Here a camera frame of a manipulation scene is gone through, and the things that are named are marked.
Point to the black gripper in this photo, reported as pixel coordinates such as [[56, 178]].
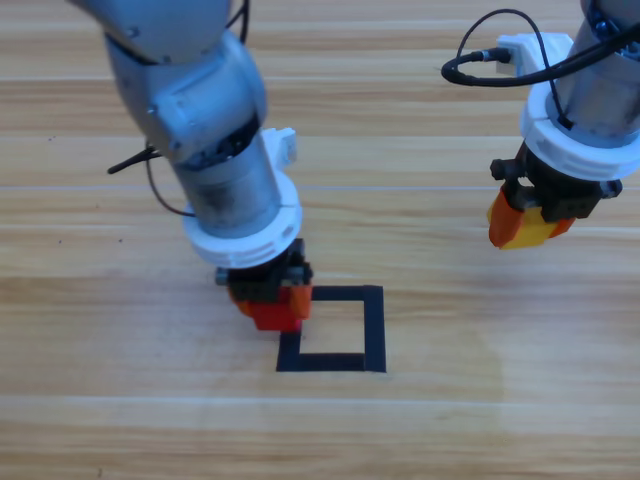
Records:
[[565, 195], [260, 282]]

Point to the yellow wooden block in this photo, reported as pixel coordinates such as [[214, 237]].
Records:
[[532, 232]]

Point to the red wooden block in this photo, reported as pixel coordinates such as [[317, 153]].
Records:
[[272, 315]]

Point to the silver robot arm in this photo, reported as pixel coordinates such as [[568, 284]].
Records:
[[190, 65], [600, 100]]

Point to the black tape square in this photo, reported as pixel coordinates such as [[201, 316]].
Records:
[[375, 330]]

